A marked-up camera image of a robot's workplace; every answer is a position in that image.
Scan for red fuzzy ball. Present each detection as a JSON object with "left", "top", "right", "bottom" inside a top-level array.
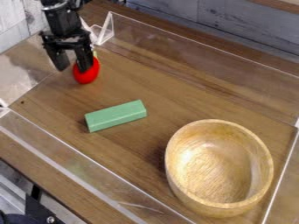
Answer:
[{"left": 72, "top": 58, "right": 100, "bottom": 84}]

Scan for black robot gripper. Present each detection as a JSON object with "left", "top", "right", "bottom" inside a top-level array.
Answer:
[{"left": 38, "top": 29, "right": 93, "bottom": 73}]

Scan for green rectangular block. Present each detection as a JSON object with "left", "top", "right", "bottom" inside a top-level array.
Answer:
[{"left": 84, "top": 100, "right": 146, "bottom": 132}]

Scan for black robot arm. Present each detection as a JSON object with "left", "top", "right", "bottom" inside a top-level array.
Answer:
[{"left": 40, "top": 0, "right": 93, "bottom": 73}]

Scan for wooden bowl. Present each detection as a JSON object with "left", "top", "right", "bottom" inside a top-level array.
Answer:
[{"left": 164, "top": 119, "right": 275, "bottom": 218}]

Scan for black metal bracket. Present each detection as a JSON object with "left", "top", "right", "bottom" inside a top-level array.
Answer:
[{"left": 24, "top": 193, "right": 65, "bottom": 224}]

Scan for clear acrylic tray walls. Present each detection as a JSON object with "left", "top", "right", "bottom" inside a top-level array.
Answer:
[{"left": 0, "top": 12, "right": 299, "bottom": 224}]

